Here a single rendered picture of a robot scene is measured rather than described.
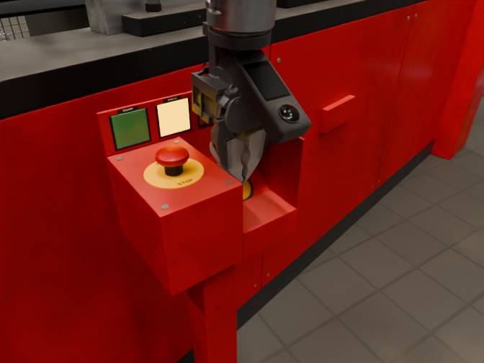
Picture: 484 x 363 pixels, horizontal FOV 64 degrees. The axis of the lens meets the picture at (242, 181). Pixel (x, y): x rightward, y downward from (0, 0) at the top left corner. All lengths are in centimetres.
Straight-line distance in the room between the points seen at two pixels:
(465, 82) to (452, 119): 20
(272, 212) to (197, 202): 14
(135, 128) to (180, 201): 14
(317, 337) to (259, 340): 17
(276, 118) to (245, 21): 10
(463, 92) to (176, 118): 183
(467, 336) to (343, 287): 38
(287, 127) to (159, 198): 16
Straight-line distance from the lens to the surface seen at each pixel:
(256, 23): 43
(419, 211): 187
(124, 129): 52
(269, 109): 42
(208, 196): 43
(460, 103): 224
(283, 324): 129
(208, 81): 48
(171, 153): 46
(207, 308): 63
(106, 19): 74
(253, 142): 51
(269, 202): 55
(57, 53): 66
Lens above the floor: 102
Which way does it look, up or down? 33 degrees down
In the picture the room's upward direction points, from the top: straight up
